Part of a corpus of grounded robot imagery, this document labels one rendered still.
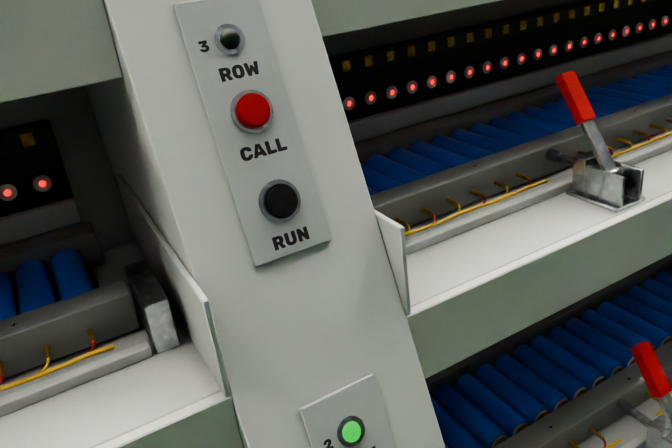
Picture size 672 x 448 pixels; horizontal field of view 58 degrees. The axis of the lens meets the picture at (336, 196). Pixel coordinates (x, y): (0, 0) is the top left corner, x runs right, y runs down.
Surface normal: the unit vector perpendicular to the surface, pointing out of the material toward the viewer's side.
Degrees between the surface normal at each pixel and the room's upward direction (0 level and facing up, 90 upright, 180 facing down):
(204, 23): 90
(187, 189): 90
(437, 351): 113
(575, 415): 23
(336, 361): 90
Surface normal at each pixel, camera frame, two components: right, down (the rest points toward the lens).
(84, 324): 0.48, 0.30
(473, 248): -0.11, -0.91
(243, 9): 0.40, -0.07
